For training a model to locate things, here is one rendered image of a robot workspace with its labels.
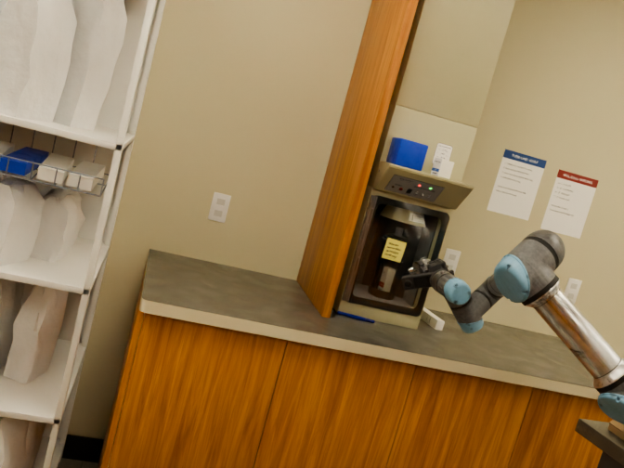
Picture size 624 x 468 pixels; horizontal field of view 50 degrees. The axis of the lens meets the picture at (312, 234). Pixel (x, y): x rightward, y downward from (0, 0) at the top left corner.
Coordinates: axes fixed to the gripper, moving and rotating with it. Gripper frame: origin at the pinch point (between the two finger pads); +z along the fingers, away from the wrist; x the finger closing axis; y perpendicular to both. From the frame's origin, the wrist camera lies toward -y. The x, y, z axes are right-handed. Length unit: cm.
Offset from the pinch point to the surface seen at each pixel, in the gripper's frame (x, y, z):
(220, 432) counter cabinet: -21, -82, -22
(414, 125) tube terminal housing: 48, 15, 5
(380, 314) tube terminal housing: -14.1, -15.6, 4.7
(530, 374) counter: -42, 23, -24
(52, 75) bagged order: 98, -92, -6
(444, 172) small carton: 30.6, 18.4, -3.4
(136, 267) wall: 23, -96, 48
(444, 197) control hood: 21.5, 17.0, -1.1
